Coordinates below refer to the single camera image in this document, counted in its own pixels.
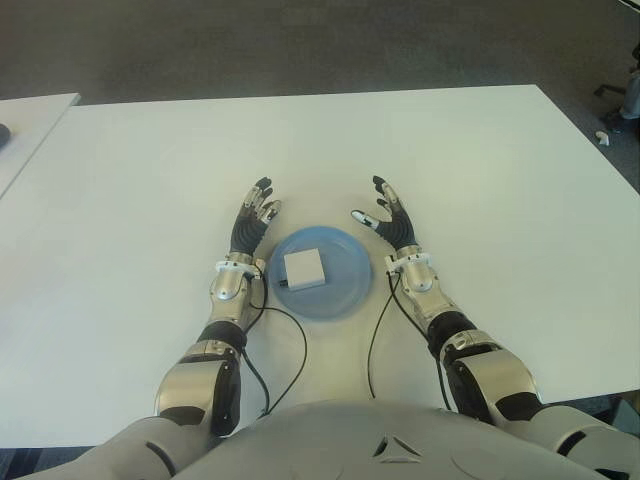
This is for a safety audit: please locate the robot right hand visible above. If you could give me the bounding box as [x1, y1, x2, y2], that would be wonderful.
[351, 174, 417, 247]

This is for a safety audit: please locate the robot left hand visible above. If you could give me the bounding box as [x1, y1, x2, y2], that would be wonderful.
[229, 176, 282, 257]

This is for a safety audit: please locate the white square charger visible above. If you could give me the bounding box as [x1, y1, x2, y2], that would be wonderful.
[278, 246, 327, 292]

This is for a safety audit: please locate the blue round plate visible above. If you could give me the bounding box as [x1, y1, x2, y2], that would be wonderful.
[269, 224, 375, 321]

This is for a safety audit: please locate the grey robot torso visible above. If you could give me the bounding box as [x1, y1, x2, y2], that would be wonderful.
[169, 398, 616, 480]

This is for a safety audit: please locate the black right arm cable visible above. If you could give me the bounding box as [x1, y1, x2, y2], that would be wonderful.
[367, 272, 404, 401]

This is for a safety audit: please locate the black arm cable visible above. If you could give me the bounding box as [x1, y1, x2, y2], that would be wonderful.
[239, 264, 308, 417]
[367, 272, 404, 401]

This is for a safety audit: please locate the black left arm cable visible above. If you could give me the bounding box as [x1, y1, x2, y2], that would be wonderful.
[239, 264, 308, 417]

